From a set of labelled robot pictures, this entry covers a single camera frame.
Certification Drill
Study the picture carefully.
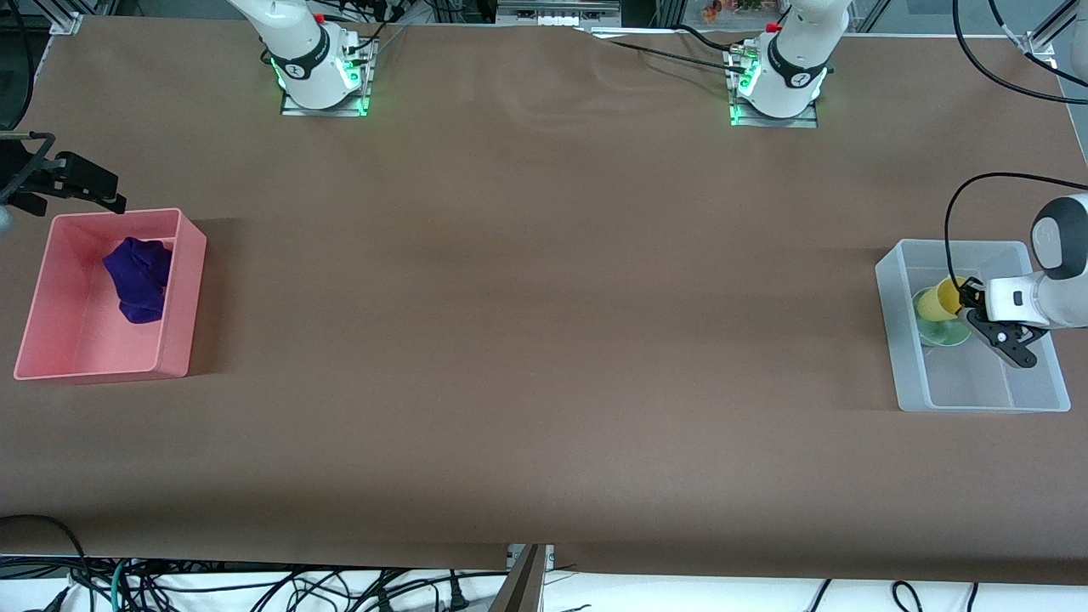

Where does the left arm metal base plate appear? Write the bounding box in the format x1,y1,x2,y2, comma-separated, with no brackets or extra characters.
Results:
728,47,819,129

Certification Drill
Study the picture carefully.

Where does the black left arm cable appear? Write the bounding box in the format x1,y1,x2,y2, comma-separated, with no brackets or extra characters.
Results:
944,0,1088,295

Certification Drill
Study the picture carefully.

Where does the white power strip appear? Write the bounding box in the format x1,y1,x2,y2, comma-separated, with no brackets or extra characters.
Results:
496,0,622,27

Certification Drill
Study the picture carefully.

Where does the black base cable bundle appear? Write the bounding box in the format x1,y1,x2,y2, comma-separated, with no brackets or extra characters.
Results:
338,0,411,62

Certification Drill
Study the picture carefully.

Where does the thick black base cable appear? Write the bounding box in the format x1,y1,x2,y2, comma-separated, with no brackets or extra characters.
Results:
578,24,751,74

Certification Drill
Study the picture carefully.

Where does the wooden post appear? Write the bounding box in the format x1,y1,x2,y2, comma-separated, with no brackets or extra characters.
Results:
491,544,547,612

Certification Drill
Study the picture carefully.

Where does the green bowl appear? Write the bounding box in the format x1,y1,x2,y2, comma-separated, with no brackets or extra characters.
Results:
913,287,972,348

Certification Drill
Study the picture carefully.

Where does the clear plastic bin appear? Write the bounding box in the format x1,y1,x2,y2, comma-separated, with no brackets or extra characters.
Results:
875,240,1072,413

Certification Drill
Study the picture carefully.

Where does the pink plastic bin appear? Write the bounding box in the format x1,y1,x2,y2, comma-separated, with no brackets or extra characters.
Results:
13,208,207,382

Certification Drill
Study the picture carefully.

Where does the yellow cup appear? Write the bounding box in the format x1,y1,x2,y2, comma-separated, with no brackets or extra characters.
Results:
922,276,968,324

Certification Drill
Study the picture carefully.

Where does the purple cloth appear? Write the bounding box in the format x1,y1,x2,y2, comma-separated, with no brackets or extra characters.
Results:
102,236,175,326

